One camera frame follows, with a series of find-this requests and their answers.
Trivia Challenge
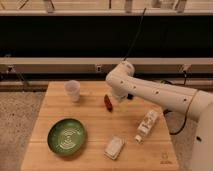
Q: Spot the red pepper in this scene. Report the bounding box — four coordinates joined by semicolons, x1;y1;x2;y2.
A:
104;95;113;112

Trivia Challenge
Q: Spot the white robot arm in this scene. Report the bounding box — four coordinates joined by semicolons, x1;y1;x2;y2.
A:
106;61;213;171

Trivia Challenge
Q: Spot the green ceramic bowl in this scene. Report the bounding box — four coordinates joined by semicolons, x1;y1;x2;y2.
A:
47;118;87;156

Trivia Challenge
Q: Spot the black smartphone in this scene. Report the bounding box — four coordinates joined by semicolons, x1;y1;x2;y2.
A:
127;94;134;100

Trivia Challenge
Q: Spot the black floor cable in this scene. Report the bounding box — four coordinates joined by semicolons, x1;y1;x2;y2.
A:
162;79;201;136

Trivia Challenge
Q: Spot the black hanging cable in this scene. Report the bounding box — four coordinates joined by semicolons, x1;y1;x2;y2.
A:
123;7;148;62

